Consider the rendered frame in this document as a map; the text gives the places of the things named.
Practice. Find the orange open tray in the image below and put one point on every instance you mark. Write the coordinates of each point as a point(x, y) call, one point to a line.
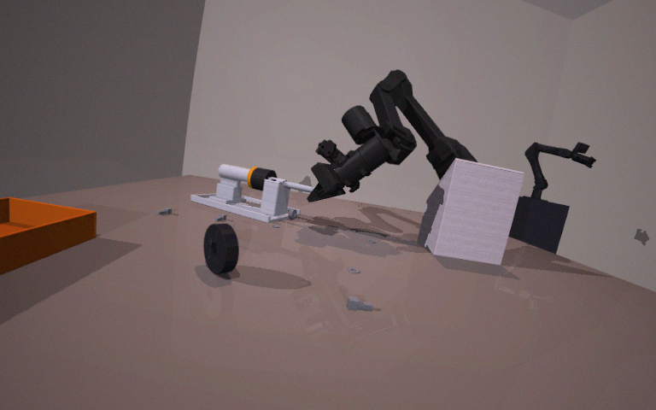
point(30, 231)

